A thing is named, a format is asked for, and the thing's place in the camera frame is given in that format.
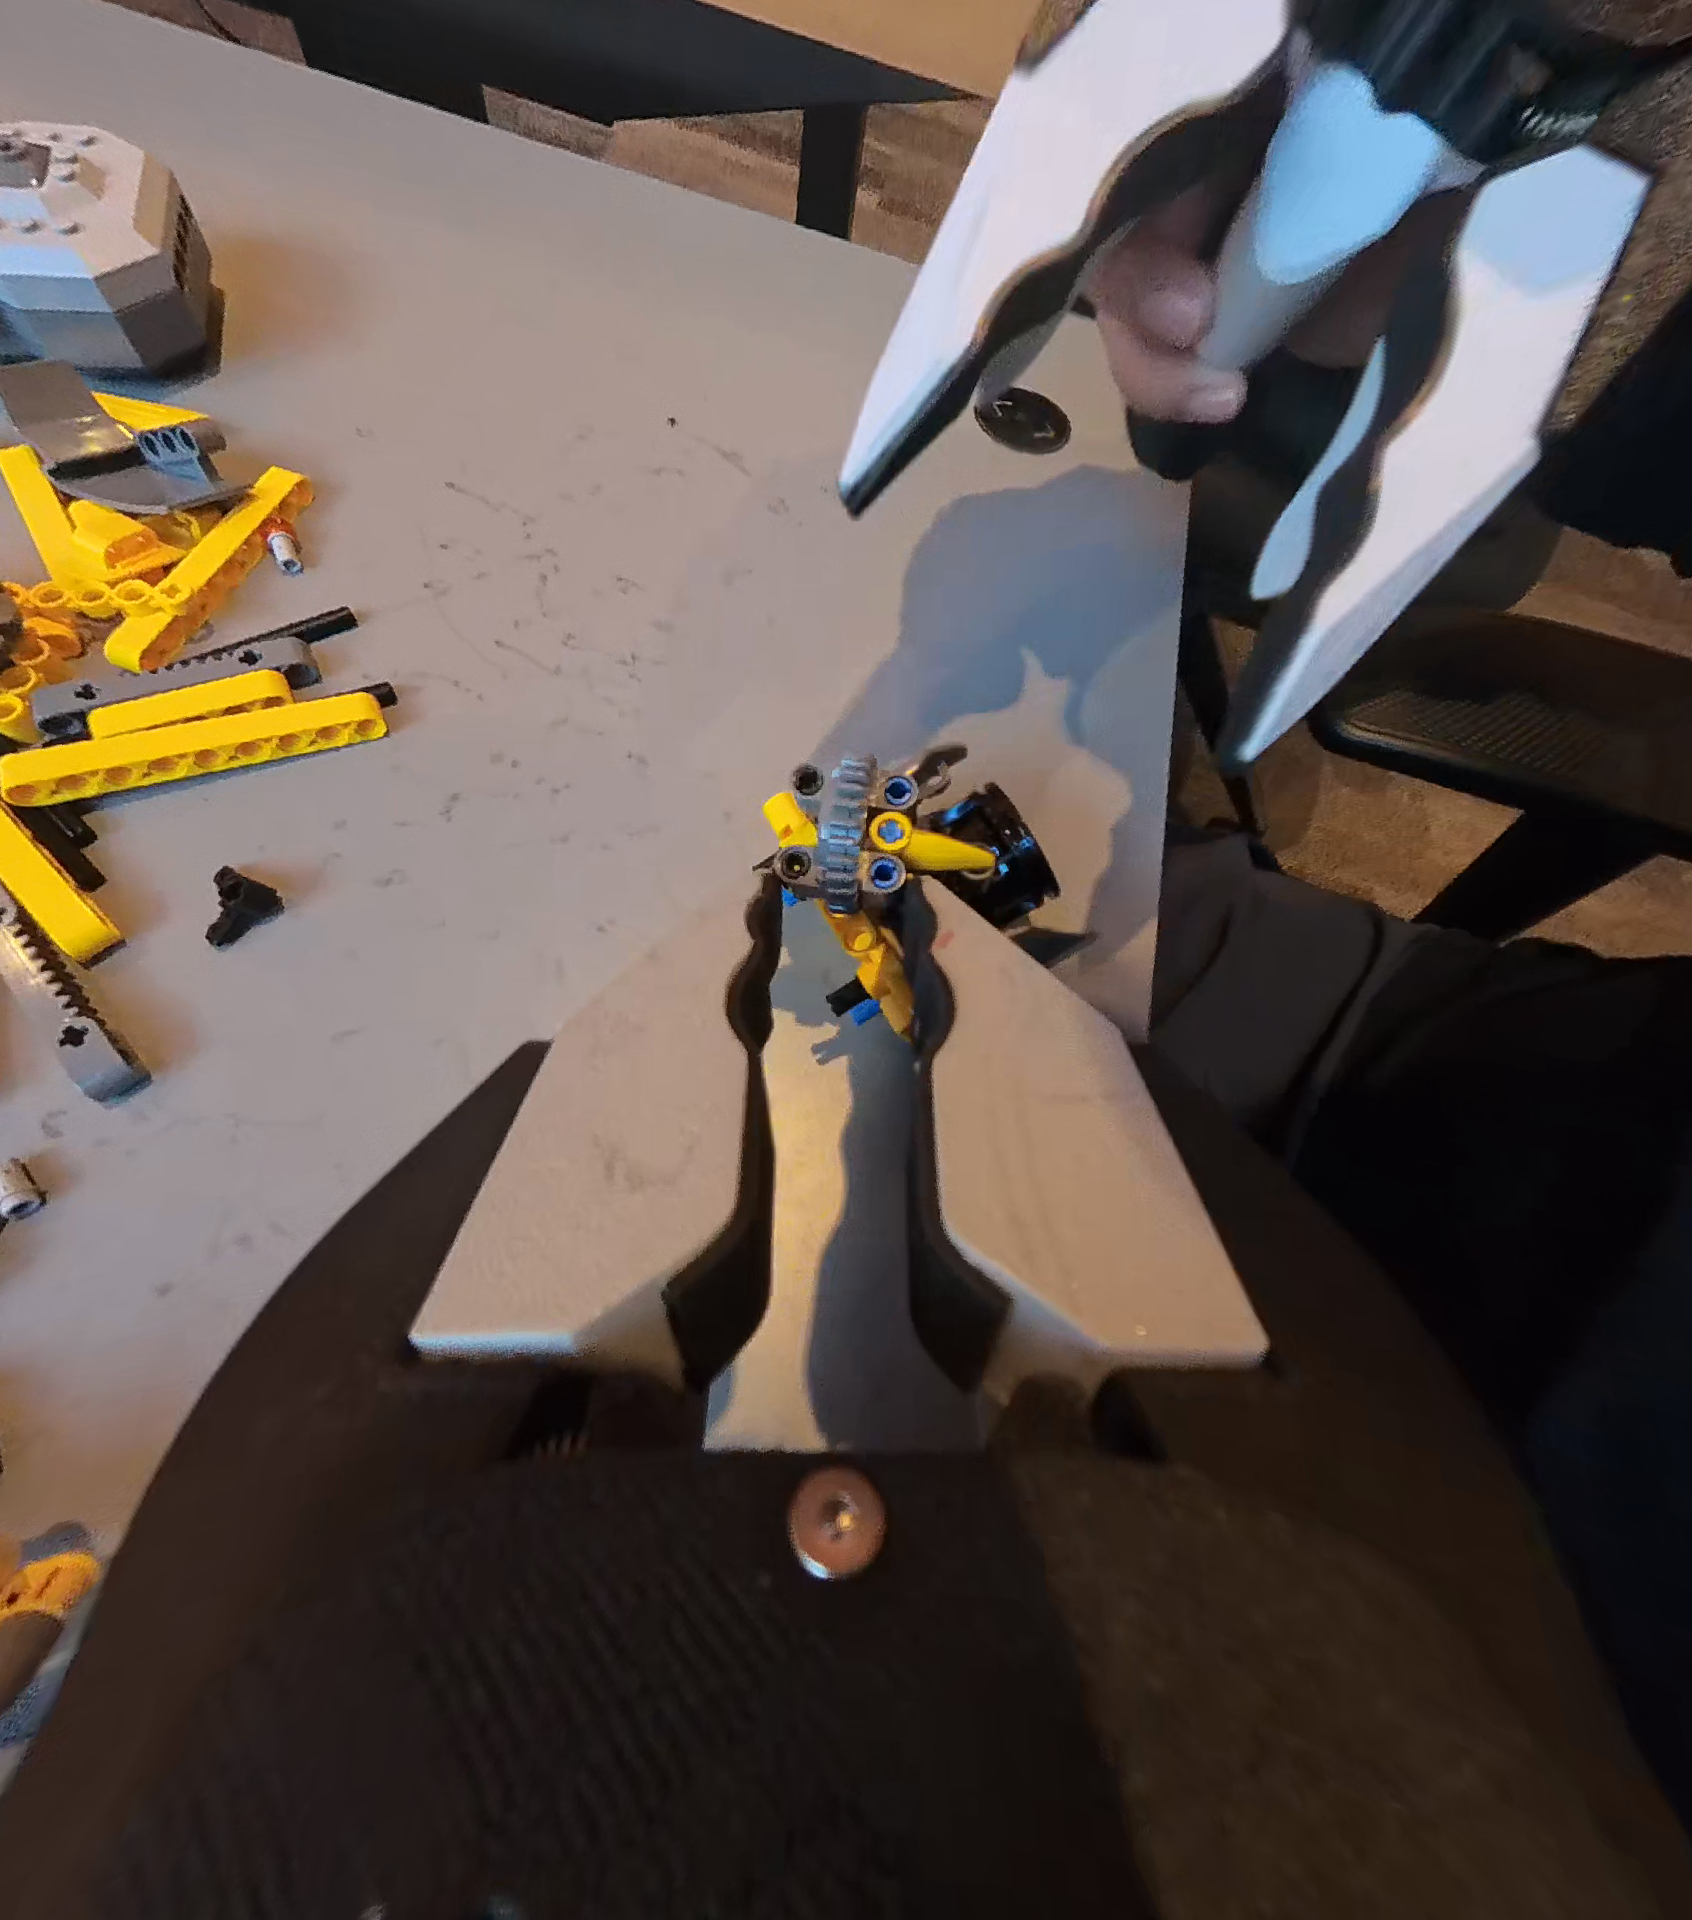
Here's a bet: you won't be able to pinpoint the black office chair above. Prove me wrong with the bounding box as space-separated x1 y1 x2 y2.
1174 607 1692 939

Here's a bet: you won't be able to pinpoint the grey gear brick assembly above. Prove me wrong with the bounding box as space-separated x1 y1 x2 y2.
763 751 1003 919

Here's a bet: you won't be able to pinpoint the person's right forearm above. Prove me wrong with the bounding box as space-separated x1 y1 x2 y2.
1534 292 1692 588

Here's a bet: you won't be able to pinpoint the grey brick motor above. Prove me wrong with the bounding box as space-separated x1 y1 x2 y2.
0 105 220 376

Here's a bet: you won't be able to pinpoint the cluster of long yellow beams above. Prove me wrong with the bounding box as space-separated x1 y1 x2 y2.
0 444 397 1126

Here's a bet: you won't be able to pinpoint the tan desk with black frame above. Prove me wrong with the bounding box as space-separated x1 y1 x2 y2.
236 0 1051 241

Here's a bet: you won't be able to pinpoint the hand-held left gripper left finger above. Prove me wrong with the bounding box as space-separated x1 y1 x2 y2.
407 872 785 1391

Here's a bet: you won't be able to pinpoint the grey curved panel brick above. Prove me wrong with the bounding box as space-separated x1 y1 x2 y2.
0 361 254 515

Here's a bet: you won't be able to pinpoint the person's legs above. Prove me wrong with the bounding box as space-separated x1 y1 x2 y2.
1145 825 1692 1920

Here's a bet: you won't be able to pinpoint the small black connector brick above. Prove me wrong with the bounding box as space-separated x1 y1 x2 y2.
206 863 284 951

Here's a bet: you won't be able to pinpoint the person's right hand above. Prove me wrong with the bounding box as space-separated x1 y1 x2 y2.
1086 181 1389 432

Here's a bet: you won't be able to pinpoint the grey toothed rack beam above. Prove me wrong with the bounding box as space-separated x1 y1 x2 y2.
36 607 360 738
0 874 155 1105

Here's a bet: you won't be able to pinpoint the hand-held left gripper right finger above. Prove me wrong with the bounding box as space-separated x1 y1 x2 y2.
905 876 1270 1391

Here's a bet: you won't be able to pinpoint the small yellow grey brick assembly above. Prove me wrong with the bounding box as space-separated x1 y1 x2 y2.
754 741 1059 1045

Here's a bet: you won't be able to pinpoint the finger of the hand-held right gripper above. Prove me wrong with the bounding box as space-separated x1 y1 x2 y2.
1212 143 1653 772
837 0 1297 521

